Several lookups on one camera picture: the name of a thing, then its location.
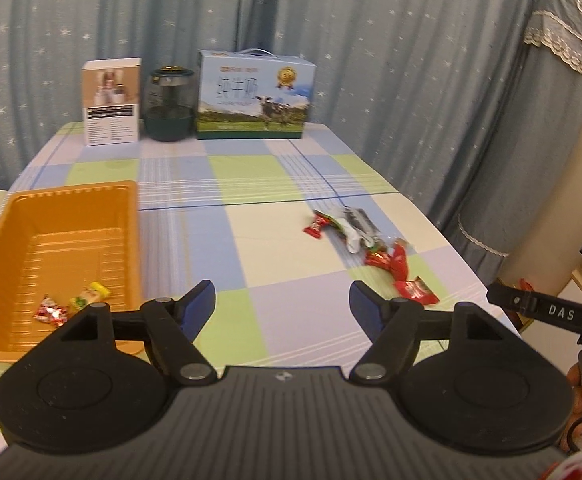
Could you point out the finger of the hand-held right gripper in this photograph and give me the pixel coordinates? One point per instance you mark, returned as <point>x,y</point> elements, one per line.
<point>526,305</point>

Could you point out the white product box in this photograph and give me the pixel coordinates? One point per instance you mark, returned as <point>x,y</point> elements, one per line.
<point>111,105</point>

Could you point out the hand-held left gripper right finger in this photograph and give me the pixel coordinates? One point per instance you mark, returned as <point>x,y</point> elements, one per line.
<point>362,301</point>

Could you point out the red white printed clothing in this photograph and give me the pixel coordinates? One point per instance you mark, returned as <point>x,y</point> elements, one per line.
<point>578,467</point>

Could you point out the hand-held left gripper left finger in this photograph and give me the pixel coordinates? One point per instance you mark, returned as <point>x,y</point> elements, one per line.
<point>202,301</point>

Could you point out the yellow green wrapped candy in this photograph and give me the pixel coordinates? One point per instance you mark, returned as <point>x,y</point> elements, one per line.
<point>90,296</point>

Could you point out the red white wrapped candy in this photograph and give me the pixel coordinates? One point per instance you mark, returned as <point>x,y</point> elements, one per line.
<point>50,311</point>

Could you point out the orange plastic tray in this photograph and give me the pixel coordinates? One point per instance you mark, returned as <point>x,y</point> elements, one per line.
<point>66,240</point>

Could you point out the blue star-print curtain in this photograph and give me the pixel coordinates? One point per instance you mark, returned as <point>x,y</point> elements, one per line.
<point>371,25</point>

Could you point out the grey black snack packet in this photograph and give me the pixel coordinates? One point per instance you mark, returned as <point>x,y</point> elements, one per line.
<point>362,220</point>

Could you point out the white green snack pouch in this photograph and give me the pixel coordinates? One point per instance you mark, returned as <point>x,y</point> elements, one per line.
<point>353,240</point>

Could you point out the dark green glass jar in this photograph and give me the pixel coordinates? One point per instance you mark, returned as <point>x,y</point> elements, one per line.
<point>168,110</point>

